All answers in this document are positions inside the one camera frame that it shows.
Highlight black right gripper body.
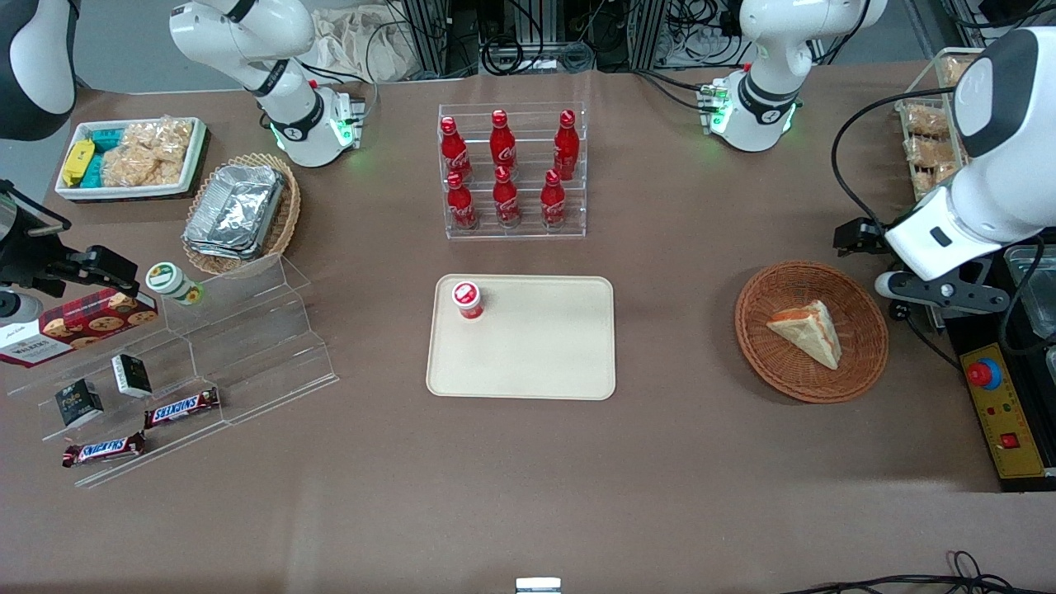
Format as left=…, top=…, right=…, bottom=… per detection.
left=0, top=186, right=73, bottom=298

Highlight triangular sandwich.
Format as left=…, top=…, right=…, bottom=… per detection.
left=766, top=299, right=842, bottom=370

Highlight round brown wicker basket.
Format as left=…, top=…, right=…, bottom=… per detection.
left=734, top=261, right=890, bottom=404

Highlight oval light wicker basket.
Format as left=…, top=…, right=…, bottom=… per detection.
left=181, top=153, right=302, bottom=277

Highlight beige plastic tray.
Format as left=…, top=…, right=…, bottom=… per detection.
left=426, top=275, right=616, bottom=402

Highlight green-lidded white cup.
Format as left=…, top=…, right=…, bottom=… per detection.
left=146, top=262, right=205, bottom=307

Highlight red tartan cookie box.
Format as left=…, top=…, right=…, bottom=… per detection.
left=0, top=287, right=159, bottom=369

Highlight white rectangular snack bin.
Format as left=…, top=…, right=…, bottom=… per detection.
left=54, top=117, right=208, bottom=202

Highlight small black snack box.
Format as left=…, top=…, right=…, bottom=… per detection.
left=111, top=354, right=153, bottom=399
left=55, top=379, right=106, bottom=428

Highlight yellow snack packet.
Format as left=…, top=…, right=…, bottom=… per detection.
left=62, top=139, right=97, bottom=187

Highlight steel food pan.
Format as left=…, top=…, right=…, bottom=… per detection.
left=1003, top=245, right=1056, bottom=341

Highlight clear bag of crackers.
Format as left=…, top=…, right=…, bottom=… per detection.
left=101, top=118, right=196, bottom=188

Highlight teal snack packet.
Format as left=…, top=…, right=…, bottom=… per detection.
left=82, top=127, right=125, bottom=189

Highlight aluminium foil container stack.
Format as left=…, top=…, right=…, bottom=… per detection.
left=182, top=163, right=286, bottom=261

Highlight brown Snickers bar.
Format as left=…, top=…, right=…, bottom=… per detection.
left=62, top=431, right=148, bottom=469
left=144, top=388, right=221, bottom=430

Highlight clear acrylic stepped shelf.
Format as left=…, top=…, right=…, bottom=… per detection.
left=7, top=252, right=340, bottom=490

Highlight black side table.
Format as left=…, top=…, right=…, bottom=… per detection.
left=943, top=235, right=1056, bottom=493

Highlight yellow emergency stop box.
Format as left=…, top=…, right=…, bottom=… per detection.
left=959, top=342, right=1051, bottom=481

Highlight red cola bottle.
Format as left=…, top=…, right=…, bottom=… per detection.
left=490, top=110, right=518, bottom=174
left=540, top=170, right=568, bottom=229
left=553, top=110, right=580, bottom=181
left=440, top=116, right=473, bottom=182
left=493, top=166, right=522, bottom=229
left=446, top=172, right=479, bottom=230

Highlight clear acrylic bottle rack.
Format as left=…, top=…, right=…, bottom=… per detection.
left=437, top=102, right=588, bottom=241

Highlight beige cloth bag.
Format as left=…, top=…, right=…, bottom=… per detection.
left=307, top=7, right=423, bottom=83

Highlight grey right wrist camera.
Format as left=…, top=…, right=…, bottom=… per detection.
left=0, top=290, right=44, bottom=324

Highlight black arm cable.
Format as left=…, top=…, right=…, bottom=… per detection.
left=830, top=86, right=966, bottom=248

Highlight wire rack with bread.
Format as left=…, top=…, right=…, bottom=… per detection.
left=898, top=47, right=987, bottom=204

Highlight black floor cables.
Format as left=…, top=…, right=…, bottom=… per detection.
left=780, top=550, right=1028, bottom=594

